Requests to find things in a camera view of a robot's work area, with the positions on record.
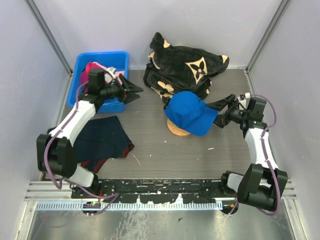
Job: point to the navy blue cloth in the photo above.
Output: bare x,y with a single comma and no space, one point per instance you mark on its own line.
99,140

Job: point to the blue plastic bin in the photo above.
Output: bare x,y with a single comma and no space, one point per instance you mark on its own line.
77,96

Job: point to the magenta cap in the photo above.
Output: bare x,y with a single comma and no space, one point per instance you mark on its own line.
85,74

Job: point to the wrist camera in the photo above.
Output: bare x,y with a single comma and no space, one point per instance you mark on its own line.
109,74
243,100

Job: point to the right aluminium frame post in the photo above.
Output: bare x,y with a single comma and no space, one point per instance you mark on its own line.
280,10

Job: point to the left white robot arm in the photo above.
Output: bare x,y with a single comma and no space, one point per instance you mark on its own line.
55,151

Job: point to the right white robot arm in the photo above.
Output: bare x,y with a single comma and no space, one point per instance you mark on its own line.
263,183

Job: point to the left aluminium frame post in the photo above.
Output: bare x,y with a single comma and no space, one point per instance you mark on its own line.
48,34

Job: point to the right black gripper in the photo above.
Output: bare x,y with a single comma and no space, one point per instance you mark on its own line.
220,105

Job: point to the aluminium frame post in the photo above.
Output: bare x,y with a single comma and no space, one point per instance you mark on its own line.
48,34
280,10

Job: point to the black patterned plush blanket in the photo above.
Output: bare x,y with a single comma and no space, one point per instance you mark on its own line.
173,69

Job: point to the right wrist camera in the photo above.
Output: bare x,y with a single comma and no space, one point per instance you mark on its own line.
243,100

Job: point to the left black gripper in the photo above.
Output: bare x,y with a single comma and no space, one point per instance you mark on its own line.
127,97

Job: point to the blue cap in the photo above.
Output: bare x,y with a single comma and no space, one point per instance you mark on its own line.
190,113

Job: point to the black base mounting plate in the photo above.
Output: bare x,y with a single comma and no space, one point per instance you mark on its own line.
162,191

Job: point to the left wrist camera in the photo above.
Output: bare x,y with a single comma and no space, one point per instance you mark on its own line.
109,74

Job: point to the slotted cable duct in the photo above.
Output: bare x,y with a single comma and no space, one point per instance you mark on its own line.
96,206

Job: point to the pink cap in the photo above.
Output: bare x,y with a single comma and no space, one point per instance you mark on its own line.
118,73

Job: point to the wooden hat stand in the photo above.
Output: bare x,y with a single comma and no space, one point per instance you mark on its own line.
175,130

